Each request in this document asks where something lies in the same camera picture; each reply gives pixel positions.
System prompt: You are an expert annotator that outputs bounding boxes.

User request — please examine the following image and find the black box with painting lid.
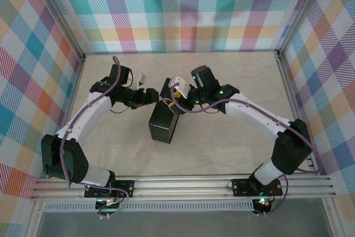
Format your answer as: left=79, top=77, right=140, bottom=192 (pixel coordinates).
left=148, top=77, right=181, bottom=145

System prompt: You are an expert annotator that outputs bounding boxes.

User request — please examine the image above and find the aluminium side frame rail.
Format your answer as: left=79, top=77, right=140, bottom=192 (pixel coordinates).
left=49, top=53, right=87, bottom=179
left=275, top=50, right=322, bottom=177

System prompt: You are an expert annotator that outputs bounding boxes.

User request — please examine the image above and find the aluminium front frame rail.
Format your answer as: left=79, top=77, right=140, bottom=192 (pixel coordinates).
left=29, top=175, right=337, bottom=201

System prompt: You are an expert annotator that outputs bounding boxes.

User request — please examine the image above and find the slotted grey cable duct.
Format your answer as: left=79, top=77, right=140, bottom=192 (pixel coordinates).
left=43, top=202, right=255, bottom=213

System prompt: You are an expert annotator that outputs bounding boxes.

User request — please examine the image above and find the aluminium frame post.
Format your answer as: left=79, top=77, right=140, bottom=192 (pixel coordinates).
left=276, top=0, right=332, bottom=56
left=33, top=0, right=87, bottom=62

